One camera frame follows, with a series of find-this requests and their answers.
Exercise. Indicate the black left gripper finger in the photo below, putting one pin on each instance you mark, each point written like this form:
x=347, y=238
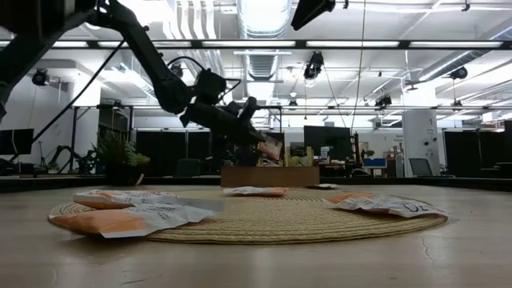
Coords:
x=257, y=134
x=244, y=141

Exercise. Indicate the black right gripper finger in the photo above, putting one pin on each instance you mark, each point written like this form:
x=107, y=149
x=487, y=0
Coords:
x=308, y=10

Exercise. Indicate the pink orange tea packet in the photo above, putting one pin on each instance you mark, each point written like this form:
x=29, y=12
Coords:
x=271, y=149

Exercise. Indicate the white orange Tazo tea packet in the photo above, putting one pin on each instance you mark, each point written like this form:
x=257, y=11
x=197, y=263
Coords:
x=104, y=201
x=390, y=206
x=100, y=222
x=152, y=194
x=256, y=191

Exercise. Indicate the orange black tea packet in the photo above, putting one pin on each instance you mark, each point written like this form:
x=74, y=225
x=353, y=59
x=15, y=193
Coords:
x=325, y=186

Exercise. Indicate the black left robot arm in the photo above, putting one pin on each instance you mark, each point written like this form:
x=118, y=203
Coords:
x=148, y=52

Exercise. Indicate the small black background robot arm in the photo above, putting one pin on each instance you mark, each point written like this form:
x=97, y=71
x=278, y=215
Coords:
x=84, y=162

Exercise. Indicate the wooden three-compartment box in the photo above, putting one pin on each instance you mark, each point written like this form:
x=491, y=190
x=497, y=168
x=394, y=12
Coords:
x=248, y=177

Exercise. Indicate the dark green office chair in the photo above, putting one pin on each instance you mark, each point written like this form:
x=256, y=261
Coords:
x=188, y=168

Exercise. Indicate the black beam with light strips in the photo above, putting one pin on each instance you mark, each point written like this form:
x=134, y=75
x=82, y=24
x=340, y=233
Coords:
x=260, y=44

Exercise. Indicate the black partition panels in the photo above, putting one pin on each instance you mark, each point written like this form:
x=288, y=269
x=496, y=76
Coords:
x=164, y=152
x=464, y=154

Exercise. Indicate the large dark display screen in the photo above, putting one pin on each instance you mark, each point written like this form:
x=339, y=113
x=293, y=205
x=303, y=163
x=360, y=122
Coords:
x=326, y=138

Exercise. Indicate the round woven straw placemat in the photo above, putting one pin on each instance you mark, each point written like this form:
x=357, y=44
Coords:
x=288, y=224

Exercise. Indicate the spiky green plant dark pot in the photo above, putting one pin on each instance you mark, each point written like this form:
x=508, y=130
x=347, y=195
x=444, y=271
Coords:
x=120, y=154

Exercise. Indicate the blue storage bin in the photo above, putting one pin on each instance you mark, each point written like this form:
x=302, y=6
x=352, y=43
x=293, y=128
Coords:
x=374, y=162

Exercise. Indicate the white building column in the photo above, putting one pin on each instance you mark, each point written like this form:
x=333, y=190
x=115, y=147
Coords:
x=420, y=136

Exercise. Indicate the grey office chair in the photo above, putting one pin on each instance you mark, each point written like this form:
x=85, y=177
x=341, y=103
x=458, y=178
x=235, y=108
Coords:
x=420, y=167

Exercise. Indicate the small dark computer monitor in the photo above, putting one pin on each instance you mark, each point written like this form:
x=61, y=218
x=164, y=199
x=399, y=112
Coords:
x=20, y=141

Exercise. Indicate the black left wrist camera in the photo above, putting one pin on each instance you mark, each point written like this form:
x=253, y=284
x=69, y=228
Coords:
x=210, y=86

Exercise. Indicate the silver ventilation duct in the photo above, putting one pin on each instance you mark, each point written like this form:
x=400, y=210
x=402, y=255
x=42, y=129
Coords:
x=262, y=24

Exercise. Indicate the black ceiling-mounted camera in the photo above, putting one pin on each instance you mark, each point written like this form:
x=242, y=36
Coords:
x=459, y=73
x=177, y=71
x=383, y=101
x=40, y=77
x=314, y=66

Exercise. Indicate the black background rig frame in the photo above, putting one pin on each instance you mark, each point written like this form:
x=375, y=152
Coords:
x=320, y=107

